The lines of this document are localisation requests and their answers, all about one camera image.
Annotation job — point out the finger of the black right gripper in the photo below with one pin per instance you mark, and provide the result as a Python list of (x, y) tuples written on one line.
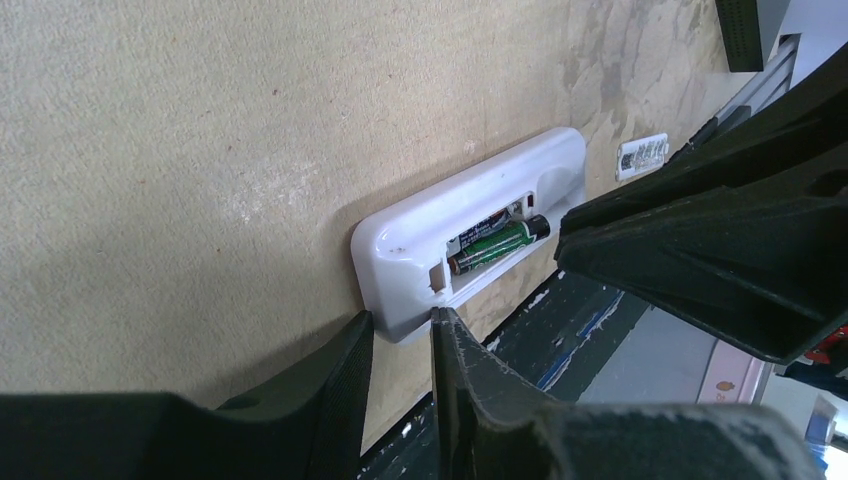
[(762, 267), (805, 123)]

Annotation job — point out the white battery cover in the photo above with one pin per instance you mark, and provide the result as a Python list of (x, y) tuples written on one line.
[(641, 156)]

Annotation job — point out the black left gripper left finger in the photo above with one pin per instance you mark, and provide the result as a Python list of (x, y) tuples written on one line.
[(304, 423)]

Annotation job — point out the black foam block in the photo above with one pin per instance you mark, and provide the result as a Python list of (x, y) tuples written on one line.
[(750, 29)]

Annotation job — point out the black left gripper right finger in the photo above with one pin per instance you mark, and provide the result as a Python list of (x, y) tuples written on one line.
[(493, 424)]

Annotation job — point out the green black AAA battery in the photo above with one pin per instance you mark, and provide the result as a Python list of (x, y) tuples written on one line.
[(515, 235)]

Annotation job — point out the aluminium frame base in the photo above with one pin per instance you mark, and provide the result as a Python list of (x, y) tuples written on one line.
[(761, 90)]

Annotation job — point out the pink white box device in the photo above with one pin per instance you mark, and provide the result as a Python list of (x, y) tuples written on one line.
[(733, 376)]

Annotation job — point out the black orange AAA battery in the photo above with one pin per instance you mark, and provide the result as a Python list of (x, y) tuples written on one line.
[(492, 224)]

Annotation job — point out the white remote control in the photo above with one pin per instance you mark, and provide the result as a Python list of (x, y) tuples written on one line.
[(401, 252)]

